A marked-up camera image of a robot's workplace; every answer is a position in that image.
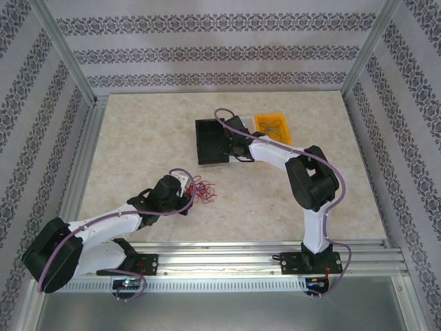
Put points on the grey metal sheet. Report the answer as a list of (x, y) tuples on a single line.
[(220, 312)]

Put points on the aluminium side rail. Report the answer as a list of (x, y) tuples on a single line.
[(87, 145), (361, 145)]

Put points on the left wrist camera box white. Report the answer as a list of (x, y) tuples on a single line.
[(182, 181)]

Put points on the aluminium frame post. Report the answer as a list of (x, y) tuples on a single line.
[(65, 51), (368, 51)]

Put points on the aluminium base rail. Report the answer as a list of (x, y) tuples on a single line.
[(220, 257)]

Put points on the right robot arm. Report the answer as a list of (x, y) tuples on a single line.
[(310, 179)]

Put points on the yellow plastic bin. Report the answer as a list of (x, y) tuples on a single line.
[(284, 131)]

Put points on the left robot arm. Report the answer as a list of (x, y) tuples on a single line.
[(103, 227)]

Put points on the black plastic bin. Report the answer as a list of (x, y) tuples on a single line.
[(206, 145)]

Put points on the white plastic bin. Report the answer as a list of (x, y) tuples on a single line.
[(248, 122)]

